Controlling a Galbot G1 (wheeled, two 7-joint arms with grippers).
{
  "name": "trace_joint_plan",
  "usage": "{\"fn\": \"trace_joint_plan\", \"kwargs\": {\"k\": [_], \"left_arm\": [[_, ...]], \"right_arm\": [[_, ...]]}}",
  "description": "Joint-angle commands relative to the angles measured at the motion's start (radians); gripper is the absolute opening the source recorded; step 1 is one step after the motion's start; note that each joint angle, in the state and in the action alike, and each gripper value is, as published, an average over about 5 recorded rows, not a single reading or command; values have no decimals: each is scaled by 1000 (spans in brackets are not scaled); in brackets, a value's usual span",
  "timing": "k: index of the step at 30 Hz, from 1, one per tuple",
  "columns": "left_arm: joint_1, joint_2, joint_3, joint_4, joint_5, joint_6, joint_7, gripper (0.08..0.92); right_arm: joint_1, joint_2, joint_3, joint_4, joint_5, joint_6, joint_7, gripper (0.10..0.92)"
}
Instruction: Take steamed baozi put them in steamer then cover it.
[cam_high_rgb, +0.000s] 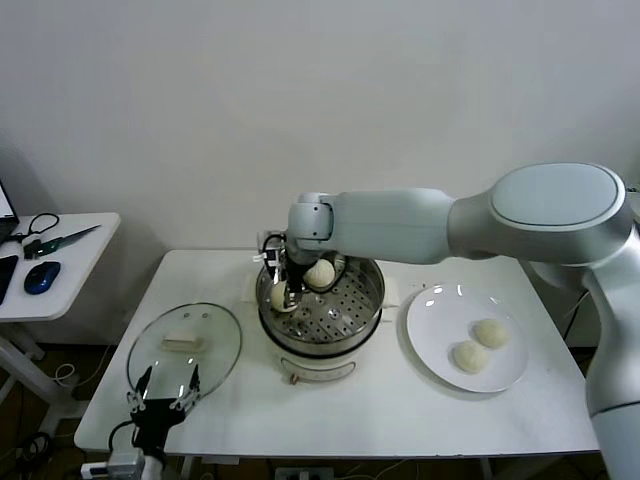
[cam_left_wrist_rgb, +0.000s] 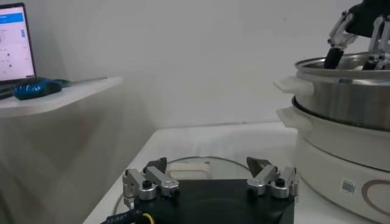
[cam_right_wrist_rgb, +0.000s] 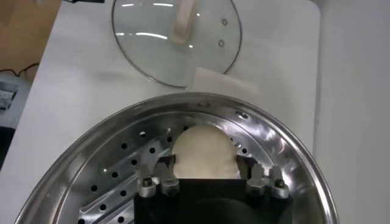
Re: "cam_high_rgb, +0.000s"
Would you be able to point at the black laptop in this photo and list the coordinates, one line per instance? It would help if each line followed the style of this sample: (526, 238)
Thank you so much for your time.
(6, 220)

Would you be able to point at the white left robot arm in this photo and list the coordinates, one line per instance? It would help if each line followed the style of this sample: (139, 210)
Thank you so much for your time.
(155, 465)

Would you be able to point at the stainless steel steamer basket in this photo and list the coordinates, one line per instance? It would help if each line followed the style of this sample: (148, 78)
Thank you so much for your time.
(360, 305)

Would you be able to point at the black flat phone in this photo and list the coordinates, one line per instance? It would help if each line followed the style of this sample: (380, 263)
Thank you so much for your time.
(6, 280)

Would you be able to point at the round glass pot lid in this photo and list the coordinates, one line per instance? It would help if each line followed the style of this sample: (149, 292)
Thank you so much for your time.
(200, 365)

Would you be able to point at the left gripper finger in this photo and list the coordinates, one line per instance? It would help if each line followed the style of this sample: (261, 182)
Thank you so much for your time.
(142, 385)
(192, 384)

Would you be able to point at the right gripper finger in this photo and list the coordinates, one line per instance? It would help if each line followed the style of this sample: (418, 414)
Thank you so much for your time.
(294, 301)
(278, 277)

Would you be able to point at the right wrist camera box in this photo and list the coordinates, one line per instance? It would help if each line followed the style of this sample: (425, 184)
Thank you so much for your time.
(272, 247)

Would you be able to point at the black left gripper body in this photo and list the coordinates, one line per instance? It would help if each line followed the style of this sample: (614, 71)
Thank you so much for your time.
(155, 422)

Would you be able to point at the white side table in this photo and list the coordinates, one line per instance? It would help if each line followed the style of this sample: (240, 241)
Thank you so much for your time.
(75, 290)

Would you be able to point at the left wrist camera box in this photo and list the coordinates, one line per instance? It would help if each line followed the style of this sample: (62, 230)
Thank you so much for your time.
(122, 462)

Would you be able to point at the white steamed baozi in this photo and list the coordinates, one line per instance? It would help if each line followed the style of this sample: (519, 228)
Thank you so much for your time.
(322, 274)
(470, 356)
(491, 333)
(277, 301)

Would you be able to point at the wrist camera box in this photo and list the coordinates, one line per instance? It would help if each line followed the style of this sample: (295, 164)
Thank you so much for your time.
(122, 462)
(272, 247)

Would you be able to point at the white electric cooking pot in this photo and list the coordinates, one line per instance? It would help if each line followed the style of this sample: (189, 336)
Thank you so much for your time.
(320, 370)

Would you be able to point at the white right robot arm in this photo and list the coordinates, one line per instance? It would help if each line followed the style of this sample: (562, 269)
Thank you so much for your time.
(400, 225)

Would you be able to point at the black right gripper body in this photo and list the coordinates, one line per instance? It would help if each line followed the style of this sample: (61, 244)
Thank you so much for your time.
(296, 276)

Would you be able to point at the blue computer mouse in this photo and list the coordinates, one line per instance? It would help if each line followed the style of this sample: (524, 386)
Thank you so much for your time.
(42, 277)

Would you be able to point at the white cabinet corner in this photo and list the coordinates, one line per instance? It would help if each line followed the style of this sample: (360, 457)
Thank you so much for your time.
(635, 205)

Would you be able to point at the green black pointed tool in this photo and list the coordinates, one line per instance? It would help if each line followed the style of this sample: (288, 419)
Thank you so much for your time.
(60, 242)

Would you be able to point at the white round plate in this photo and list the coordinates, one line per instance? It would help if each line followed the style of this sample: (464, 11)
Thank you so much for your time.
(440, 310)

